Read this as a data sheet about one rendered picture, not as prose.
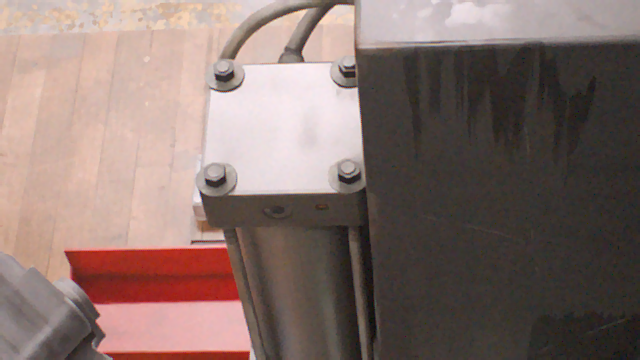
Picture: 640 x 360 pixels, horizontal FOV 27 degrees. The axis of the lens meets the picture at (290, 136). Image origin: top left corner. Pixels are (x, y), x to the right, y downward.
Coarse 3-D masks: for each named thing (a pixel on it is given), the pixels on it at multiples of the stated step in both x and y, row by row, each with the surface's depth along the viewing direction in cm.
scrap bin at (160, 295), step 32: (96, 256) 134; (128, 256) 133; (160, 256) 133; (192, 256) 133; (224, 256) 133; (96, 288) 136; (128, 288) 136; (160, 288) 136; (192, 288) 135; (224, 288) 135; (96, 320) 134; (128, 320) 134; (160, 320) 134; (192, 320) 133; (224, 320) 133; (128, 352) 126; (160, 352) 125; (192, 352) 125; (224, 352) 125
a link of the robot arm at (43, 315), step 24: (0, 264) 96; (0, 288) 95; (24, 288) 95; (48, 288) 96; (0, 312) 94; (24, 312) 95; (48, 312) 95; (72, 312) 96; (0, 336) 94; (24, 336) 94; (48, 336) 95; (72, 336) 96
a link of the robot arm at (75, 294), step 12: (60, 288) 98; (72, 288) 98; (72, 300) 97; (84, 300) 98; (84, 312) 98; (96, 312) 99; (96, 324) 99; (96, 336) 99; (84, 348) 99; (96, 348) 99
